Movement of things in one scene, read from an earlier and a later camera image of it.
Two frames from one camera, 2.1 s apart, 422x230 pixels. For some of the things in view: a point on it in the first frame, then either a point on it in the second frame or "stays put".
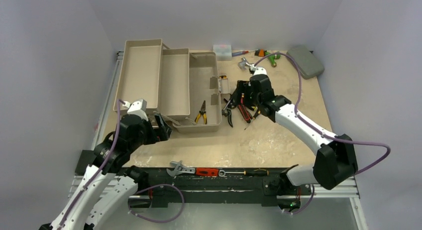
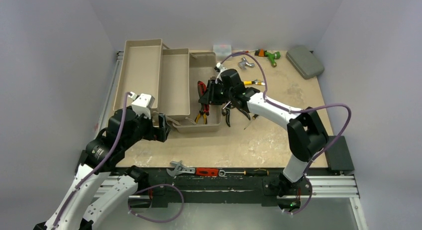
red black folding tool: x=246 y=113 to x=201 y=87
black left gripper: x=166 y=131 stays put
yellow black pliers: x=202 y=112 stays put
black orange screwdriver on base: x=258 y=172 stays put
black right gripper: x=242 y=94 to x=214 y=92
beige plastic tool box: x=184 y=87 stays put
